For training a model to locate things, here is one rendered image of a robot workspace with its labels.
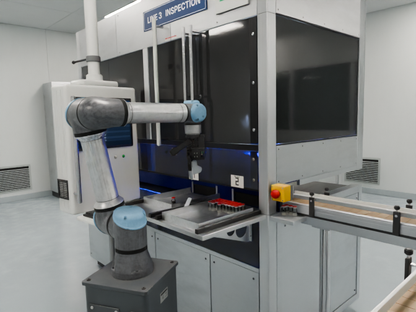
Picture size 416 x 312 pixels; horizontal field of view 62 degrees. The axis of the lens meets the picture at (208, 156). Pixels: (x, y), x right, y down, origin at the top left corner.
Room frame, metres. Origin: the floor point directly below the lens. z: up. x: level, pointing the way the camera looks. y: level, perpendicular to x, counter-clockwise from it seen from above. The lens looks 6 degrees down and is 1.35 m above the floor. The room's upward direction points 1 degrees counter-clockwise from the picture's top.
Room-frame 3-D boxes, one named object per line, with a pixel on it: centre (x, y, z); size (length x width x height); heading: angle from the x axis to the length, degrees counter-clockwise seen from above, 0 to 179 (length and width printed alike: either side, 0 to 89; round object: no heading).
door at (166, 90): (2.13, 0.21, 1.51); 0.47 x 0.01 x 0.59; 42
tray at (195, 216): (1.59, 0.01, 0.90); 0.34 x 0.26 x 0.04; 132
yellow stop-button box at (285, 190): (1.56, -0.33, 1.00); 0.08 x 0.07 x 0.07; 132
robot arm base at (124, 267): (1.23, 0.29, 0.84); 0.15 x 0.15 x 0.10
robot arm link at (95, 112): (1.30, 0.21, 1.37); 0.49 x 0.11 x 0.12; 131
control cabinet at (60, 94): (2.19, 0.69, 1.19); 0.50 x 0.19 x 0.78; 140
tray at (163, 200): (1.92, 0.15, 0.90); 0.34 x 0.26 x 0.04; 132
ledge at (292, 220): (1.58, -0.37, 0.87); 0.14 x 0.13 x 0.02; 132
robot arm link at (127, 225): (1.23, 0.29, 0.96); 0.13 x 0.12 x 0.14; 41
